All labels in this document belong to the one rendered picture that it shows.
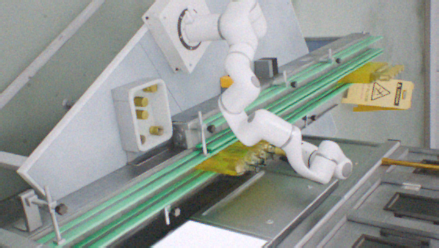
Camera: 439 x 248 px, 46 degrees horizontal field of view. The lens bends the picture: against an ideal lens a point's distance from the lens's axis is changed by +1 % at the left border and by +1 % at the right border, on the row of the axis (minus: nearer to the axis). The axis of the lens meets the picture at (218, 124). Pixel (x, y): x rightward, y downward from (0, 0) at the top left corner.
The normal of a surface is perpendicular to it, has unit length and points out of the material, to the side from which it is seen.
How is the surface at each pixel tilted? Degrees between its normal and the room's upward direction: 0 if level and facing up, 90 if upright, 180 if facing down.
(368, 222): 90
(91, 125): 0
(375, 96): 75
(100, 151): 0
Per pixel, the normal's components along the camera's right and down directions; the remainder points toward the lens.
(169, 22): 0.83, 0.04
